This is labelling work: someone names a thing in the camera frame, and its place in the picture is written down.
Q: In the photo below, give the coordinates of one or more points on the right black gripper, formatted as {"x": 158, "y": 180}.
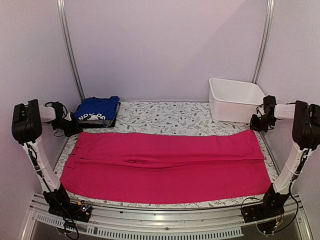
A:
{"x": 253, "y": 125}

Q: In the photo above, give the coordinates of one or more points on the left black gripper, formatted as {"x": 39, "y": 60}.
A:
{"x": 76, "y": 129}

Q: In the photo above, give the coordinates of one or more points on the blue t-shirt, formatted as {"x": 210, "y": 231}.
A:
{"x": 95, "y": 109}

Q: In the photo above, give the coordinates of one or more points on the grey shirt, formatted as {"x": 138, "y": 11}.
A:
{"x": 97, "y": 123}

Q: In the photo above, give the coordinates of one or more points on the pink garment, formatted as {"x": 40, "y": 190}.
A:
{"x": 165, "y": 169}

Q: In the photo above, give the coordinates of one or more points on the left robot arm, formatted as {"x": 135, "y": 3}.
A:
{"x": 27, "y": 129}

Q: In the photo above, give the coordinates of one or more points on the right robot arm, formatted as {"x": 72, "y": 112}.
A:
{"x": 305, "y": 140}

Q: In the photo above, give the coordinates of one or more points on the white plastic laundry bin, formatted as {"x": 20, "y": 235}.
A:
{"x": 233, "y": 101}

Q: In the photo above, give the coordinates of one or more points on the folded black garment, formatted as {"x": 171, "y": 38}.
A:
{"x": 91, "y": 116}

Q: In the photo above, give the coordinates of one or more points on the floral tablecloth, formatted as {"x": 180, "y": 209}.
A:
{"x": 181, "y": 119}

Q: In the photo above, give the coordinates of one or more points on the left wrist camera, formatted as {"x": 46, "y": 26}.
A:
{"x": 60, "y": 111}

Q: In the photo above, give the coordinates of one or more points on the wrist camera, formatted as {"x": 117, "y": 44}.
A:
{"x": 267, "y": 107}
{"x": 60, "y": 111}

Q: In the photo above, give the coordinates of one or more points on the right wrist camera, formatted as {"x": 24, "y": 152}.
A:
{"x": 267, "y": 107}

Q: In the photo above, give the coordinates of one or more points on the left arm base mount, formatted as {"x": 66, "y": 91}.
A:
{"x": 77, "y": 211}

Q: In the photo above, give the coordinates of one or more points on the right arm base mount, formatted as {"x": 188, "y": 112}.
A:
{"x": 268, "y": 219}

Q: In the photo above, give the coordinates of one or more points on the front aluminium rail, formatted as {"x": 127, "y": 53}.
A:
{"x": 118, "y": 222}

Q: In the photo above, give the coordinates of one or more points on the right aluminium frame post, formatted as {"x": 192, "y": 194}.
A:
{"x": 270, "y": 6}

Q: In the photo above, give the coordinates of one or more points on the aluminium frame post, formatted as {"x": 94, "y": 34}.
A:
{"x": 270, "y": 6}
{"x": 69, "y": 48}

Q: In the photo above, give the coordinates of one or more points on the left aluminium frame post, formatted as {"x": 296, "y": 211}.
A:
{"x": 69, "y": 48}

